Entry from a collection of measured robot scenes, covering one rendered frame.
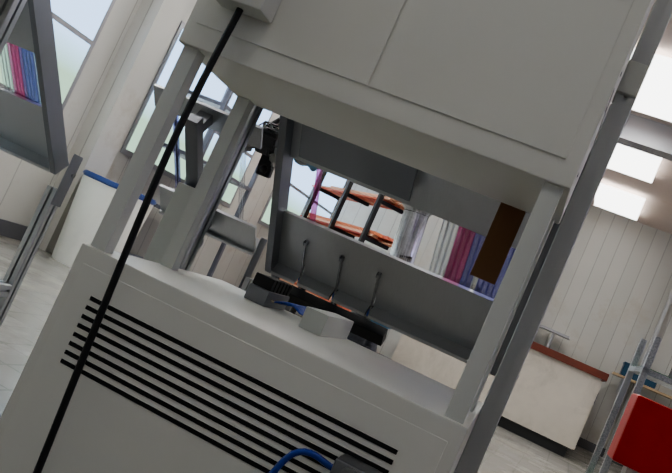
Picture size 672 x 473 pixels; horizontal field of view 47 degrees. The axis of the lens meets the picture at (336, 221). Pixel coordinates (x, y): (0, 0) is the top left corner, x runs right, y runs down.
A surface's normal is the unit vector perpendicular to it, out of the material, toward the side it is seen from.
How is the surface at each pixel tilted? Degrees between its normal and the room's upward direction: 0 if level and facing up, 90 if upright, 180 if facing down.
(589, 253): 90
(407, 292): 135
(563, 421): 90
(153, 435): 90
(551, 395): 90
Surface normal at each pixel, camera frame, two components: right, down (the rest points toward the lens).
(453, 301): -0.44, 0.53
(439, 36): -0.22, -0.17
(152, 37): 0.87, 0.36
